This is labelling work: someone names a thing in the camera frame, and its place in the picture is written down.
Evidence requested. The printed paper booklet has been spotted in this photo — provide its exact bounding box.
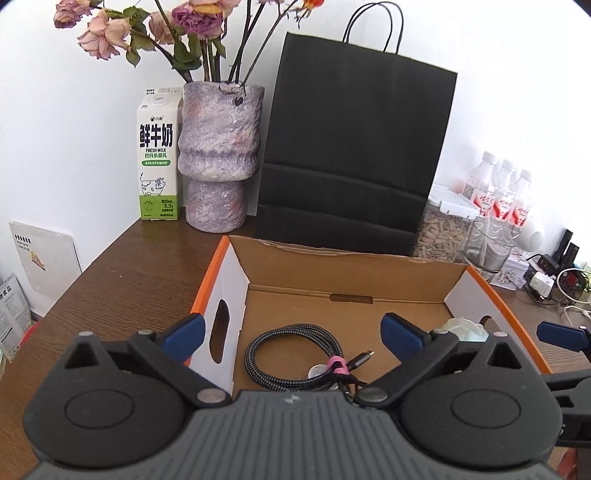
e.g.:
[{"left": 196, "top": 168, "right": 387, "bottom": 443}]
[{"left": 0, "top": 273, "right": 33, "bottom": 361}]

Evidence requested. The purple textured vase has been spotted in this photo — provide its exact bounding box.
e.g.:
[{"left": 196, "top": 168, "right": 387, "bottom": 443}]
[{"left": 178, "top": 80, "right": 265, "bottom": 232}]

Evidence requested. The clear glass cup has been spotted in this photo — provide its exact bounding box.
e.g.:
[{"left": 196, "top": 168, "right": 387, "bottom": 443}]
[{"left": 464, "top": 217, "right": 516, "bottom": 282}]

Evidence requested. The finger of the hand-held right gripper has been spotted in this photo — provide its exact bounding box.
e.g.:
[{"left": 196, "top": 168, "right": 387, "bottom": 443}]
[{"left": 537, "top": 321, "right": 591, "bottom": 355}]

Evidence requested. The black power adapter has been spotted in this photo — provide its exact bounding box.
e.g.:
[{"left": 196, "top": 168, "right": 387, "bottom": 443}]
[{"left": 529, "top": 254, "right": 561, "bottom": 274}]

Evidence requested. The black upright device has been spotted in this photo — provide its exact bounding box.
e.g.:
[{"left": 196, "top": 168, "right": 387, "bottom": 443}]
[{"left": 556, "top": 227, "right": 581, "bottom": 265}]

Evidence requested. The white cable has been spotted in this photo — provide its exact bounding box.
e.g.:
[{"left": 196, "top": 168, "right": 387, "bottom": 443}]
[{"left": 556, "top": 267, "right": 591, "bottom": 320}]

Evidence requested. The white round robot speaker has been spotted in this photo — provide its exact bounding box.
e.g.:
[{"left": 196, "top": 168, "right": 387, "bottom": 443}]
[{"left": 515, "top": 217, "right": 546, "bottom": 253}]

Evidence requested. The black paper bag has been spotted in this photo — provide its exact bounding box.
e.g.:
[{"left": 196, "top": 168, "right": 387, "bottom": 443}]
[{"left": 256, "top": 1, "right": 459, "bottom": 257}]

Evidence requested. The white green milk carton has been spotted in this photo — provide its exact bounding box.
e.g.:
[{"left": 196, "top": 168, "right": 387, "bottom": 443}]
[{"left": 136, "top": 88, "right": 184, "bottom": 221}]

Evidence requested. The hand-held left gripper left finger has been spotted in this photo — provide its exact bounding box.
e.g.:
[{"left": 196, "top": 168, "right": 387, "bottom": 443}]
[{"left": 60, "top": 314, "right": 232, "bottom": 409}]

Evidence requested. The white printed tin box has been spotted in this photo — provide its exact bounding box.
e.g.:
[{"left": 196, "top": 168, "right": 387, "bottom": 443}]
[{"left": 489, "top": 251, "right": 532, "bottom": 291}]

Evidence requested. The clear seed storage container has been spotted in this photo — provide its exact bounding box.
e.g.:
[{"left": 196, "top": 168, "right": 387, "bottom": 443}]
[{"left": 411, "top": 184, "right": 481, "bottom": 264}]

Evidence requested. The red label water bottle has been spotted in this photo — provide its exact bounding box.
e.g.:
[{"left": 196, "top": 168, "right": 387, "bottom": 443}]
[
  {"left": 463, "top": 151, "right": 499, "bottom": 206},
  {"left": 504, "top": 168, "right": 534, "bottom": 228},
  {"left": 485, "top": 159, "right": 516, "bottom": 222}
]

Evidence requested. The braided black charging cable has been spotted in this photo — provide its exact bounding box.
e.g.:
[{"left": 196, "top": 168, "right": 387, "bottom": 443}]
[{"left": 245, "top": 324, "right": 376, "bottom": 394}]

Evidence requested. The crumpled pale green tissue pack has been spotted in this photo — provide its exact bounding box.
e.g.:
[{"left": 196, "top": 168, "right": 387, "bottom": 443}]
[{"left": 431, "top": 316, "right": 490, "bottom": 343}]

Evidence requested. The white charger plug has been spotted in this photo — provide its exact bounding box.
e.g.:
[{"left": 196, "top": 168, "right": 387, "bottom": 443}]
[{"left": 524, "top": 270, "right": 556, "bottom": 302}]

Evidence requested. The dried rose bouquet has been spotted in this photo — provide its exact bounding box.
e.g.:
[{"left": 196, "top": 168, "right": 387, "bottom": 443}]
[{"left": 53, "top": 0, "right": 326, "bottom": 88}]

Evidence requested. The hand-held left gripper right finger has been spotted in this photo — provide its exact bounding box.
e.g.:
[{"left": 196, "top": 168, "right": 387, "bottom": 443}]
[{"left": 353, "top": 313, "right": 528, "bottom": 411}]

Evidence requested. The cardboard box with orange rim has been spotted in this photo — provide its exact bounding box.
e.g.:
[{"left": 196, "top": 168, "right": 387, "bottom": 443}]
[{"left": 190, "top": 234, "right": 553, "bottom": 403}]

